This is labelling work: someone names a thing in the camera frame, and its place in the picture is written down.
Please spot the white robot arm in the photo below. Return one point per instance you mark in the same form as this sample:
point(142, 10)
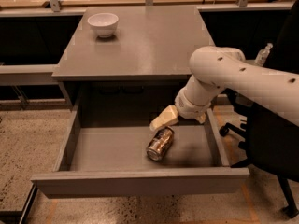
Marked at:
point(216, 69)

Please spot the orange soda can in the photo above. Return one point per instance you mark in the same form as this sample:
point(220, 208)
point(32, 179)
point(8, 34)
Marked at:
point(160, 143)

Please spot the clear plastic bottle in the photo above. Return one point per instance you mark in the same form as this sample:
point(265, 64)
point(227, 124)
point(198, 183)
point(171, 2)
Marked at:
point(263, 54)

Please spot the white ceramic bowl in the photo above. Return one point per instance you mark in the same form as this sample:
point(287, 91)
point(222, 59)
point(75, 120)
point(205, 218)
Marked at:
point(104, 24)

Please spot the grey open top drawer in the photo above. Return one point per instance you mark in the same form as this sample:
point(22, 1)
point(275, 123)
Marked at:
point(112, 161)

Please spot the grey cabinet counter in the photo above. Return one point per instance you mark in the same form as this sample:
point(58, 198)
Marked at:
point(151, 44)

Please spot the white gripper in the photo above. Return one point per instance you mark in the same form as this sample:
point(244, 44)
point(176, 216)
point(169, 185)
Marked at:
point(189, 107)

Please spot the black office chair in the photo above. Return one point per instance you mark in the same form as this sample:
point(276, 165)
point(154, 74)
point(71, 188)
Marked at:
point(271, 142)

